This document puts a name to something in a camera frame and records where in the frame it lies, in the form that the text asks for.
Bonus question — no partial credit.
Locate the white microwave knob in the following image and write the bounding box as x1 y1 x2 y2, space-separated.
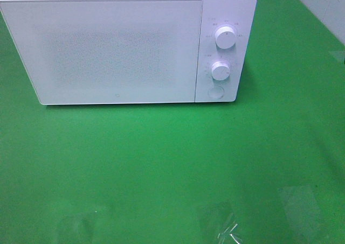
211 61 231 81
215 25 237 50

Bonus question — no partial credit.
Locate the clear tape piece on table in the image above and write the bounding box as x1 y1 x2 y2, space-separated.
217 222 243 244

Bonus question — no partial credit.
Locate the round microwave door button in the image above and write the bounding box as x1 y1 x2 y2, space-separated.
208 86 224 99

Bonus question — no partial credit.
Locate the white microwave door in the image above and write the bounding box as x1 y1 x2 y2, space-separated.
1 0 202 105

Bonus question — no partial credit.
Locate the white microwave oven body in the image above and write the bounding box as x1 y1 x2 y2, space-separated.
1 0 257 102

